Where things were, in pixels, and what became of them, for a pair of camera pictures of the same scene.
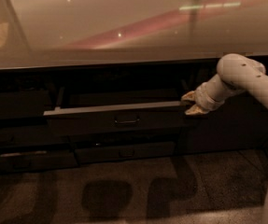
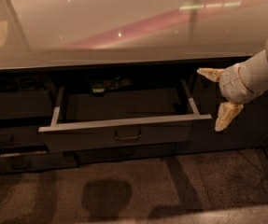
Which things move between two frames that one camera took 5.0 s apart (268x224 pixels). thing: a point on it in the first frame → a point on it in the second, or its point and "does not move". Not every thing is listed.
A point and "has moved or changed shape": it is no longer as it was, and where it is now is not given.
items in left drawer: (21, 83) does not move
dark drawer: (113, 119) has moved or changed shape
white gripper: (204, 98) → (231, 84)
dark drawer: (29, 161) does not move
